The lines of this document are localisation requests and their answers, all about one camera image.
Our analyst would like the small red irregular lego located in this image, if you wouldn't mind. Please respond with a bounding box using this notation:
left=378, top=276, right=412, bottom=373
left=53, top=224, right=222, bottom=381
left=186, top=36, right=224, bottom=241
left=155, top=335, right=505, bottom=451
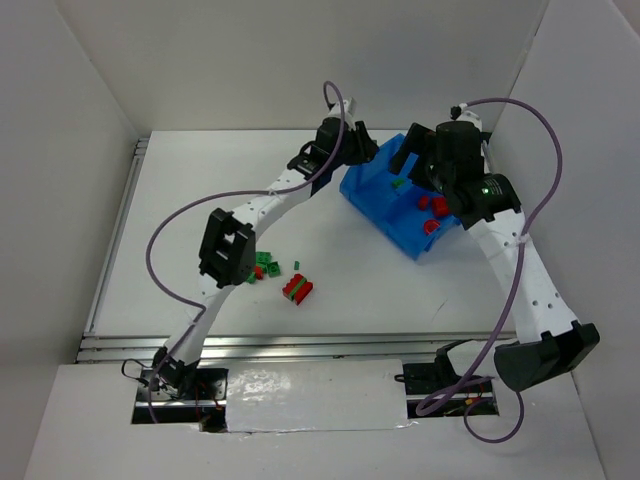
left=418, top=196, right=430, bottom=210

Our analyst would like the red square lego brick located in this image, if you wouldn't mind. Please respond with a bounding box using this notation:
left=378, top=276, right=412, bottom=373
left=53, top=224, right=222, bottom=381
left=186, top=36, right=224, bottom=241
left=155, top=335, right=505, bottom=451
left=431, top=197, right=450, bottom=218

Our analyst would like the red rounded lego brick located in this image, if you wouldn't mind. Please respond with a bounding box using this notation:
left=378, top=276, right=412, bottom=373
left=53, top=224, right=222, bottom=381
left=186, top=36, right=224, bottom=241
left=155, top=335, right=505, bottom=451
left=423, top=219, right=441, bottom=235

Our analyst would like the green curved four-stud brick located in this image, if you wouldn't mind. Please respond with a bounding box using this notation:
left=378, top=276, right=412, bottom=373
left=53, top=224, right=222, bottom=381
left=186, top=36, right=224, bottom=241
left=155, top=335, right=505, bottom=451
left=256, top=251, right=272, bottom=265

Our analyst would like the green hollow square brick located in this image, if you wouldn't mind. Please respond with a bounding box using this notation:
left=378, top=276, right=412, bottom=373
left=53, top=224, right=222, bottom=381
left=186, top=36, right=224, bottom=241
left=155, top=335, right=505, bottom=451
left=267, top=261, right=282, bottom=277

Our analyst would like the green red lego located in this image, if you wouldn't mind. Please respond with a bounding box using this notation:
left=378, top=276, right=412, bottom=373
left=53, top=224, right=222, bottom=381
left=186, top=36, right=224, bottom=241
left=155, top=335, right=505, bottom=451
left=246, top=265, right=265, bottom=284

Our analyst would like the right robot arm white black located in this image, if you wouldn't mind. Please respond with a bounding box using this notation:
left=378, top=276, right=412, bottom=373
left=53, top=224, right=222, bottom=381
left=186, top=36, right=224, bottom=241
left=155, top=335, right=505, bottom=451
left=389, top=120, right=600, bottom=392

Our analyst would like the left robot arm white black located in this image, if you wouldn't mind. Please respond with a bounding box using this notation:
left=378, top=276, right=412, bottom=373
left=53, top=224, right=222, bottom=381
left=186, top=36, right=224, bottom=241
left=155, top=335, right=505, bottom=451
left=145, top=117, right=379, bottom=395

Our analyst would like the blue plastic bin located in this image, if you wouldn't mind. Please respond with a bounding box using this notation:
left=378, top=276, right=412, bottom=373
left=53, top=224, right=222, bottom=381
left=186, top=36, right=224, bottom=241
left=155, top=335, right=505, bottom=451
left=339, top=134, right=460, bottom=260

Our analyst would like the red green red stack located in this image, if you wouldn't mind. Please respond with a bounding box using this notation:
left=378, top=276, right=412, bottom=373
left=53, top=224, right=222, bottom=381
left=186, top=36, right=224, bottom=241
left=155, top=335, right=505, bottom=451
left=282, top=273, right=314, bottom=305

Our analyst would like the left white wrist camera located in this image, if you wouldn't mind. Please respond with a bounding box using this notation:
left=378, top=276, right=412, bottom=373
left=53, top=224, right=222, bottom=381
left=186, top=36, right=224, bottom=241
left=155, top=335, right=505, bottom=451
left=327, top=97, right=357, bottom=130

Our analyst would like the aluminium left rail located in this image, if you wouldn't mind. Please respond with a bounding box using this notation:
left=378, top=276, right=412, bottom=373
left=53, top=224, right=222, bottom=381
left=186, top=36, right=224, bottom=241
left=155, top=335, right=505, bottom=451
left=83, top=137, right=150, bottom=337

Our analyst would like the aluminium rail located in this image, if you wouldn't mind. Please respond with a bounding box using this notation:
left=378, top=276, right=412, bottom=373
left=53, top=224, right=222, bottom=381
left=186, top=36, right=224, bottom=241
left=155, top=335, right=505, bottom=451
left=76, top=332, right=488, bottom=364
left=83, top=137, right=150, bottom=337

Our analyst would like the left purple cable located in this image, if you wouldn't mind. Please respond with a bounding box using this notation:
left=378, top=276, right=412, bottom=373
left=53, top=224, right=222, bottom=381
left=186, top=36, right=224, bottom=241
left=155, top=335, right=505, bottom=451
left=145, top=79, right=351, bottom=424

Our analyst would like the aluminium front rail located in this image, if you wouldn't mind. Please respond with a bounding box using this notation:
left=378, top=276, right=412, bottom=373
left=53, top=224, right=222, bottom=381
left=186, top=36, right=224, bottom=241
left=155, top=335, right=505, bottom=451
left=76, top=332, right=488, bottom=364

